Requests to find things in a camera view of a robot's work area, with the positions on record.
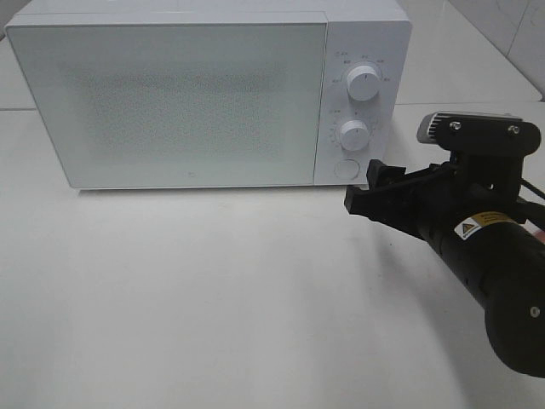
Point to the white microwave oven body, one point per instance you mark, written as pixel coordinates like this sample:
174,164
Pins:
377,32

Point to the white microwave door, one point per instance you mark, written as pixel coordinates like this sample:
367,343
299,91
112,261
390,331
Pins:
177,106

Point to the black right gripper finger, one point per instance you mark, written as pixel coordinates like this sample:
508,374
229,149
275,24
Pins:
380,175
375,204

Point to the white control knob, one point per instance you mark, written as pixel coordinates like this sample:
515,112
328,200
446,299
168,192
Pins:
354,135
363,82

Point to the lower white control knob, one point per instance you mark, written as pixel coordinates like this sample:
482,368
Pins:
354,135

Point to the round white door button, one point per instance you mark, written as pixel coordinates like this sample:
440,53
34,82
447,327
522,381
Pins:
347,169

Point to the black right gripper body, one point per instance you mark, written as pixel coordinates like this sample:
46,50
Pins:
468,196

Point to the upper white control knob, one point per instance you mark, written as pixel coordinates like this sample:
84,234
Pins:
363,82

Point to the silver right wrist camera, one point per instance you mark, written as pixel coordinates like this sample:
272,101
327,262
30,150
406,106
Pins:
480,134

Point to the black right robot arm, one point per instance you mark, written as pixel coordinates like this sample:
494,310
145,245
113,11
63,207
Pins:
506,278

